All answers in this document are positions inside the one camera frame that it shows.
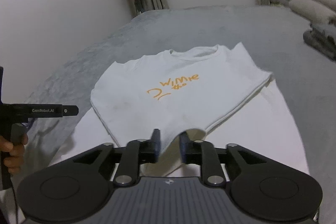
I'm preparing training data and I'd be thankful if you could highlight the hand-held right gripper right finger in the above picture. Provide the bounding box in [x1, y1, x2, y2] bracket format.
[179, 132, 256, 186]

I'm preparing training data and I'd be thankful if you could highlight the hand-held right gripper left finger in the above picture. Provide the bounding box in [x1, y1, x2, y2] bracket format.
[73, 129, 160, 186]

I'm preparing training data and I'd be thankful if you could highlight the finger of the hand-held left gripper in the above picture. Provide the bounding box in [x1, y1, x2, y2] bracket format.
[62, 105, 79, 117]

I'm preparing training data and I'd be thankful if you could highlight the white t-shirt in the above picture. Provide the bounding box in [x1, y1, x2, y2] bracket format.
[49, 42, 310, 180]

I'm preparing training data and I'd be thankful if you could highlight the person's left hand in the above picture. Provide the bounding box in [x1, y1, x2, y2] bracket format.
[0, 133, 29, 177]

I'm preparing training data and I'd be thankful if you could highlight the grey bed blanket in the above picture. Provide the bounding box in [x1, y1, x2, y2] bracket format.
[0, 5, 336, 224]

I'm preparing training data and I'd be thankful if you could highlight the grey folded garment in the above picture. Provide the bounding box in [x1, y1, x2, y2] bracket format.
[303, 23, 336, 60]

